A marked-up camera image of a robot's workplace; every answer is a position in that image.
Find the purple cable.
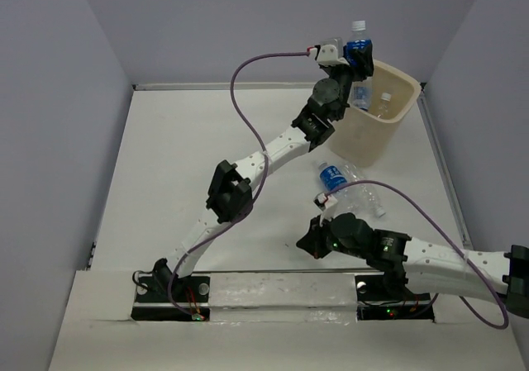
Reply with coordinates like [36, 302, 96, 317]
[167, 50, 319, 321]
[324, 180, 510, 330]

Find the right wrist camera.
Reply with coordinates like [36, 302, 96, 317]
[313, 193, 339, 226]

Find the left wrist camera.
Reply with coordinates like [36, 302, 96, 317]
[314, 37, 347, 67]

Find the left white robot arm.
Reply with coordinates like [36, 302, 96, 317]
[152, 38, 374, 301]

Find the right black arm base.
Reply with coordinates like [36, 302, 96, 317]
[355, 274, 435, 321]

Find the blue label bottle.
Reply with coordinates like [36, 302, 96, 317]
[350, 80, 373, 112]
[346, 21, 374, 110]
[317, 161, 347, 192]

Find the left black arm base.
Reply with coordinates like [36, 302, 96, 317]
[131, 273, 211, 322]

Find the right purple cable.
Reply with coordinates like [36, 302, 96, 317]
[324, 180, 510, 330]

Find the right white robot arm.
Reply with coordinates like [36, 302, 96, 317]
[296, 213, 528, 318]

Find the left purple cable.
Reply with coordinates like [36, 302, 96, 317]
[167, 50, 319, 321]

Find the clear unlabeled bottle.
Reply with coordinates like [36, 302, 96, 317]
[371, 93, 392, 119]
[342, 162, 386, 218]

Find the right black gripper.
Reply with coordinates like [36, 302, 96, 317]
[295, 212, 366, 259]

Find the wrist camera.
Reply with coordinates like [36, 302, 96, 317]
[313, 193, 339, 226]
[314, 37, 347, 67]

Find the beige plastic bin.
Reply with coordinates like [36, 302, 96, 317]
[328, 60, 421, 168]

